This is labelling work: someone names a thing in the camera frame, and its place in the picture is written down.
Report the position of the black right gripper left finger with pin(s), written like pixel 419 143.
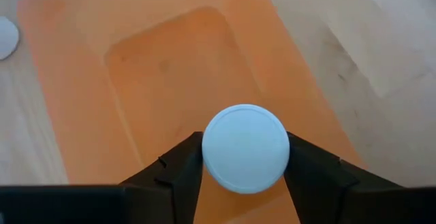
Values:
pixel 177 179

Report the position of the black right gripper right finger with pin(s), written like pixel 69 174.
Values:
pixel 316 183

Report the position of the white-capped pill bottle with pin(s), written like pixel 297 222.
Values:
pixel 6 37
pixel 245 149

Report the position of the orange plastic basket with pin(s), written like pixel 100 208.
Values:
pixel 177 91

